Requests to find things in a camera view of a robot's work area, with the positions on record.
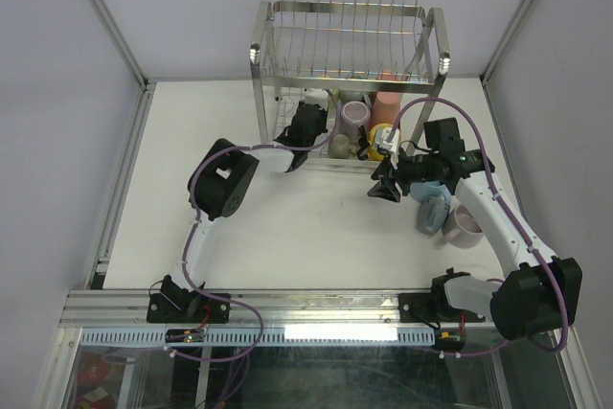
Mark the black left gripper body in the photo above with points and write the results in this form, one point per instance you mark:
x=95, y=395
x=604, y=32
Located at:
x=322, y=127

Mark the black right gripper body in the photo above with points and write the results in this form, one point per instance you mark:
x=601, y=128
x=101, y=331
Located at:
x=414, y=169

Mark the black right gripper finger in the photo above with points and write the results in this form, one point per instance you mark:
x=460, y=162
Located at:
x=385, y=188
x=385, y=169

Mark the yellow enamel mug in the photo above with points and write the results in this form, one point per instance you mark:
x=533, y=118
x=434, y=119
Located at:
x=365, y=144

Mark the light blue ribbed mug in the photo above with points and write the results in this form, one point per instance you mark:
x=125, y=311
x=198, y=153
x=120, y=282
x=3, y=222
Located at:
x=423, y=190

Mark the small grey-green cup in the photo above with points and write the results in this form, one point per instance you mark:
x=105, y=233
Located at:
x=340, y=147

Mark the dark speckled grey mug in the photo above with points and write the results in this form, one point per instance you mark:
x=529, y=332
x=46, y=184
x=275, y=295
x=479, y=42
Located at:
x=345, y=96

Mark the lilac mug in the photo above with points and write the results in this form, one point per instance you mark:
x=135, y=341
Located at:
x=461, y=229
x=354, y=114

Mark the blue-grey speckled jug mug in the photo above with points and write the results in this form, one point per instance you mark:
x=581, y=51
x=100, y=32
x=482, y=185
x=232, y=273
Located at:
x=432, y=215

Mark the tall pink cup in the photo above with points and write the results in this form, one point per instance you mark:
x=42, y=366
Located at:
x=385, y=108

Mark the pink mug with handle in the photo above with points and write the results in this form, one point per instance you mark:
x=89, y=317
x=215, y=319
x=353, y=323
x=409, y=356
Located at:
x=386, y=77

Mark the pale yellow-green mug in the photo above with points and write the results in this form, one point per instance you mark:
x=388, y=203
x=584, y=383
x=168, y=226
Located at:
x=318, y=97

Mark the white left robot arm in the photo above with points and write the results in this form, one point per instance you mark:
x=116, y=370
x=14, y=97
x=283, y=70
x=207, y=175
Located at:
x=216, y=189

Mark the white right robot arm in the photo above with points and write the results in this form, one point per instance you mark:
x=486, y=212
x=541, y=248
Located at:
x=540, y=290

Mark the stainless steel dish rack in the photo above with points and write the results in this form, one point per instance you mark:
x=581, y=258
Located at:
x=332, y=45

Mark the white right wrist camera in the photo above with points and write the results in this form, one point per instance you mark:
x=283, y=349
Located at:
x=387, y=140

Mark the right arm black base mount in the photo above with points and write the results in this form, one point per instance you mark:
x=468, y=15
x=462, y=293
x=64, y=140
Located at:
x=431, y=307

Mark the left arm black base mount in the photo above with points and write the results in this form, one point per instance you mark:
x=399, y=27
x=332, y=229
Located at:
x=172, y=304

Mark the aluminium mounting rail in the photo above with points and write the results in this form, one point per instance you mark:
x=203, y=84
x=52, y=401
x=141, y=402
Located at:
x=108, y=308

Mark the slotted grey cable duct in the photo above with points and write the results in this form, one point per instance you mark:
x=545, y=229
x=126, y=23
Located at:
x=307, y=335

